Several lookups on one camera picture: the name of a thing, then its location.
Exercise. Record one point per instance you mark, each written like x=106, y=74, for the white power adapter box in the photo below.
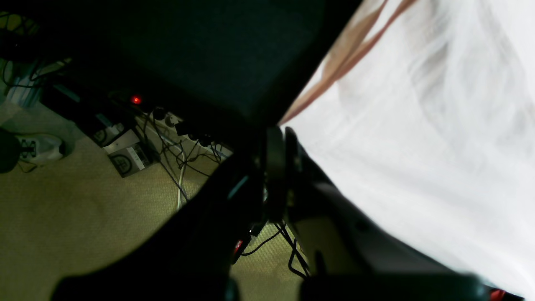
x=129, y=154

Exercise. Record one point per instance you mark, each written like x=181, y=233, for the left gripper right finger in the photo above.
x=350, y=257

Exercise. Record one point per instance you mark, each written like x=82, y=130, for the white sneaker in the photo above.
x=41, y=148

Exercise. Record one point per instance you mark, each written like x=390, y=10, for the black table cloth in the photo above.
x=223, y=65

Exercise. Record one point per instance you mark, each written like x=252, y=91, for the pink T-shirt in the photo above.
x=423, y=115

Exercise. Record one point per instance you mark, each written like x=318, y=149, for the black power strip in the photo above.
x=104, y=116

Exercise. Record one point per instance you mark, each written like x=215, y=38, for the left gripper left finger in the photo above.
x=190, y=256

